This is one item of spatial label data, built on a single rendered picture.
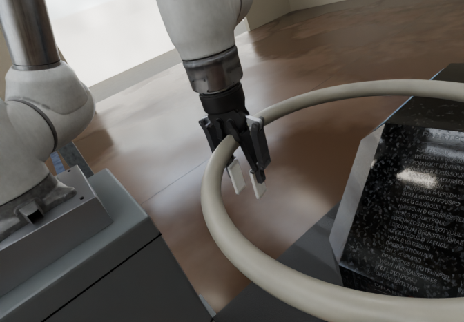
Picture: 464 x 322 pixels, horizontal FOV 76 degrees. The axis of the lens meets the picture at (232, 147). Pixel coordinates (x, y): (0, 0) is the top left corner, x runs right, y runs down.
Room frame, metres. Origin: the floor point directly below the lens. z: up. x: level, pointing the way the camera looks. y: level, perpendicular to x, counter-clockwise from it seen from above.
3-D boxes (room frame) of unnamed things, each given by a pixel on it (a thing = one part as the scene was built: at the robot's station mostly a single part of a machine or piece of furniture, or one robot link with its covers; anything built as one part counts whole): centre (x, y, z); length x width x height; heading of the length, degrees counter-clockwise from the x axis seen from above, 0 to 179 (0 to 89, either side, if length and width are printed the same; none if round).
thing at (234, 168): (0.52, 0.01, 0.83); 0.03 x 0.01 x 0.07; 135
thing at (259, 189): (0.48, -0.02, 0.82); 0.03 x 0.01 x 0.07; 135
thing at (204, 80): (0.49, -0.02, 1.05); 0.09 x 0.09 x 0.06
